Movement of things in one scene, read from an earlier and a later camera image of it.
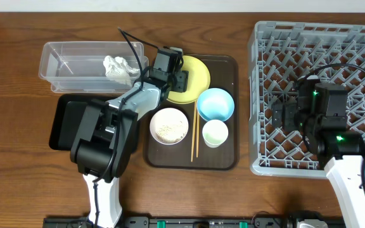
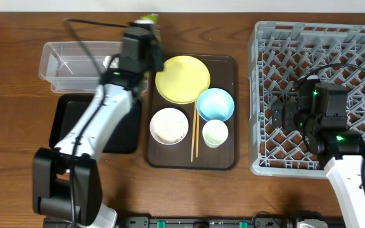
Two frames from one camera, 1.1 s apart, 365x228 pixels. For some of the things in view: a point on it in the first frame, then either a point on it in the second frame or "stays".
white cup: x=215 y=132 stays
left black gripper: x=180 y=81 to x=156 y=59
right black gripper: x=277 y=111 stays
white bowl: x=169 y=126 stays
